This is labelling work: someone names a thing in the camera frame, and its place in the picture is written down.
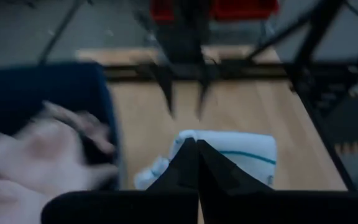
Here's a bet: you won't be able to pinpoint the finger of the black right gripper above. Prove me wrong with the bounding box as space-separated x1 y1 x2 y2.
155 63 176 118
195 63 213 121

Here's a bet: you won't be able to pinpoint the red crate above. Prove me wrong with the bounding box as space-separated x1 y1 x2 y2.
149 0 280 22

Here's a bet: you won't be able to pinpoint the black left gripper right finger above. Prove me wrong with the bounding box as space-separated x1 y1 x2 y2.
196 139 275 200

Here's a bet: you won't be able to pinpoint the navy fabric bin white stripes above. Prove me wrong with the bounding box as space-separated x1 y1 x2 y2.
0 62 121 191

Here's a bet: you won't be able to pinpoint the light pink garment with tag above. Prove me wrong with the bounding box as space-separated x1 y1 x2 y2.
0 101 119 224

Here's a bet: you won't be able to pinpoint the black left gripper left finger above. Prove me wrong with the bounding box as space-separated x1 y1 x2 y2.
145 137 199 192

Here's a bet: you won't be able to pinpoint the white sock with blue stripes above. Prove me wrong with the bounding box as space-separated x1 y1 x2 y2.
134 129 278 190

